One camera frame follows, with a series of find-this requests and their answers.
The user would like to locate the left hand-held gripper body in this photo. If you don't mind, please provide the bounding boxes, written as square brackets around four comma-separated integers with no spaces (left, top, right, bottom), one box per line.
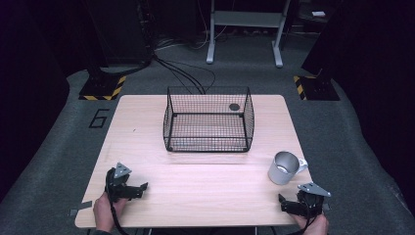
[104,162,143,204]

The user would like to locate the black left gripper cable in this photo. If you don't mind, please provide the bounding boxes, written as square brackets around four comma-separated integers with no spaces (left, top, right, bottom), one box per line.
[110,201,131,235]

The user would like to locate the person's left hand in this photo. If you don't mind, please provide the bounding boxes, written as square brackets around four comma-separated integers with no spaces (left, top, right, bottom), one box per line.
[92,191,128,234]

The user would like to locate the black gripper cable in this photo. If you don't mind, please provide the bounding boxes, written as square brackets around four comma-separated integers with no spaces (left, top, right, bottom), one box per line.
[110,201,131,235]
[287,209,319,235]

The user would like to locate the black wire basket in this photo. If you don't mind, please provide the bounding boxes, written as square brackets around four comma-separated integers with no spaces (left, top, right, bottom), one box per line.
[162,85,255,154]

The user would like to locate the grey tape strip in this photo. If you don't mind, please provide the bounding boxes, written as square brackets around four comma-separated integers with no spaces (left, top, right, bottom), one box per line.
[68,200,94,217]

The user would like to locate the black base with striped tape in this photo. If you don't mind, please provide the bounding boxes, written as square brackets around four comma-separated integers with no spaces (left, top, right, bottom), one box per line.
[78,74,128,102]
[292,74,341,102]

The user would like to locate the white metal stand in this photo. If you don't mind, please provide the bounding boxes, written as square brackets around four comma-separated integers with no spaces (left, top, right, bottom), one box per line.
[206,0,292,69]

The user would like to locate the black floor cables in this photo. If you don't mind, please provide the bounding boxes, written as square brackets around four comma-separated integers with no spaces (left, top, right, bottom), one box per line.
[152,53,217,96]

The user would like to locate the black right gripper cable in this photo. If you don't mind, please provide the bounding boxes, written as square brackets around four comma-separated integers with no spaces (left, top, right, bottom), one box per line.
[287,209,319,235]

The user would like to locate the person's right hand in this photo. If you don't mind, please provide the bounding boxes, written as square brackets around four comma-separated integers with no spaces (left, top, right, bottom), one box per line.
[291,211,330,235]

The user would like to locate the grey metal cup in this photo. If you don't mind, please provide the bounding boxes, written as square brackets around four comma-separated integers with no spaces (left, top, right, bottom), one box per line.
[267,150,309,186]

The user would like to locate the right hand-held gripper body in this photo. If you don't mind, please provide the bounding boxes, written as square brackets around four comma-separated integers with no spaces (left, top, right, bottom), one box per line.
[295,181,332,219]

